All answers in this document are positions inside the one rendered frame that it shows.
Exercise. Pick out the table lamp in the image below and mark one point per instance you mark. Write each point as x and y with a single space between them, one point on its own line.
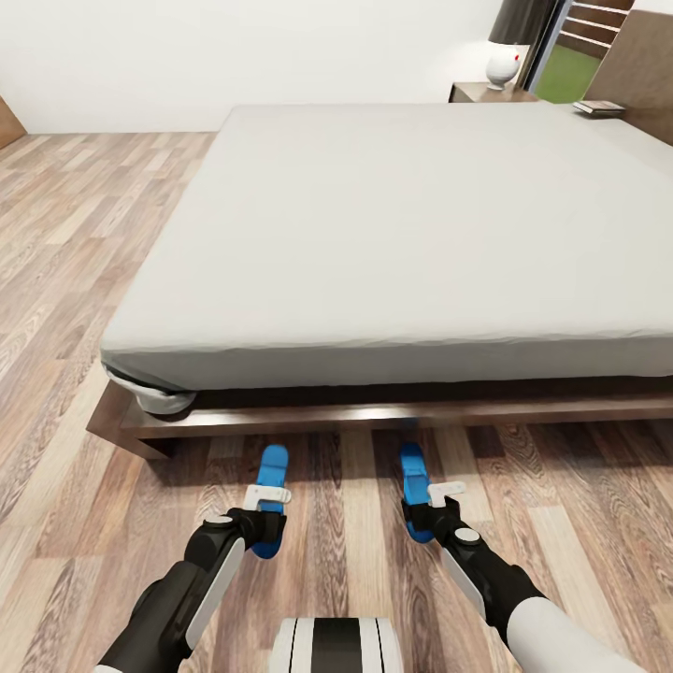
517 24

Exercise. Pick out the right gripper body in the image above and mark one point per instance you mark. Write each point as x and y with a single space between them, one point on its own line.
425 517

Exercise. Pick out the nightstand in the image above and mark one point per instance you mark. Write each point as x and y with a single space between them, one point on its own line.
478 92

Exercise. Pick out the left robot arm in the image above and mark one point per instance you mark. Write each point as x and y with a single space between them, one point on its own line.
172 614

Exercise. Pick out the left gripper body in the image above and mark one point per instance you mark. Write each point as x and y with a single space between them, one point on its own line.
265 524

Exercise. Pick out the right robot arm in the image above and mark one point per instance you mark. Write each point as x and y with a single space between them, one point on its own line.
540 636

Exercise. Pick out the sandal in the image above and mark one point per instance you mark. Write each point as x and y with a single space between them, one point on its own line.
272 472
416 482

